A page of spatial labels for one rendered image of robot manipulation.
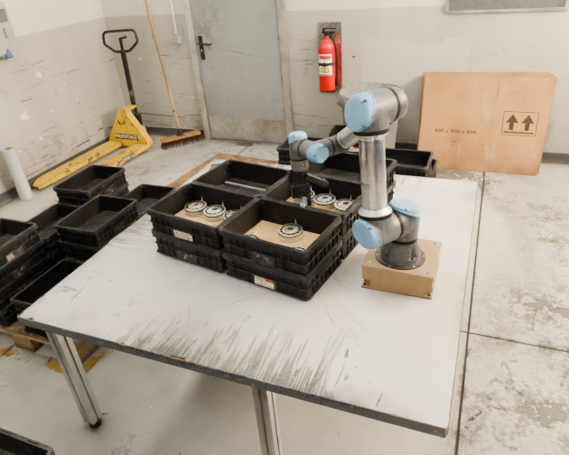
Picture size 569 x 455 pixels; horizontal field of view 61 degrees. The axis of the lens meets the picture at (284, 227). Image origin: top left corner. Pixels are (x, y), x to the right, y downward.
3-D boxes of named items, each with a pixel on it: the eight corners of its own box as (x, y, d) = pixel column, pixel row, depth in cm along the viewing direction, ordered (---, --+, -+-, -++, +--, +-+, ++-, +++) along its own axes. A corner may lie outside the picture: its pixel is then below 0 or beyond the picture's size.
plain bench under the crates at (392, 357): (463, 286, 292) (479, 181, 257) (428, 561, 166) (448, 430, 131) (228, 248, 349) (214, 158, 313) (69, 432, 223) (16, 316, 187)
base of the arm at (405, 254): (421, 248, 190) (424, 227, 185) (418, 269, 178) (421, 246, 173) (383, 243, 194) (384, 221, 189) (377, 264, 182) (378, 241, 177)
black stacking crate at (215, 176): (295, 193, 237) (294, 171, 231) (262, 220, 216) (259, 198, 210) (231, 180, 256) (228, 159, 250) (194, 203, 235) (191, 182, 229)
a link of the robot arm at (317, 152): (336, 141, 187) (319, 134, 196) (312, 147, 182) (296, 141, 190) (336, 160, 191) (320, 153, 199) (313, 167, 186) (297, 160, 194)
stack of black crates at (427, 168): (428, 209, 347) (433, 151, 324) (423, 230, 323) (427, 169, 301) (373, 203, 361) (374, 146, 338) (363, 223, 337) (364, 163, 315)
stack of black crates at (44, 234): (70, 245, 341) (56, 202, 324) (105, 251, 331) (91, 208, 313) (26, 278, 310) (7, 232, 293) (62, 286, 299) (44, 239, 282)
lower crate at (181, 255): (264, 241, 221) (262, 218, 215) (224, 276, 200) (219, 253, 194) (198, 223, 240) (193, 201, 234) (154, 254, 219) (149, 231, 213)
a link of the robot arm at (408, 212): (425, 235, 180) (429, 202, 173) (399, 246, 173) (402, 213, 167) (401, 223, 188) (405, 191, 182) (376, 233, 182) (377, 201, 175)
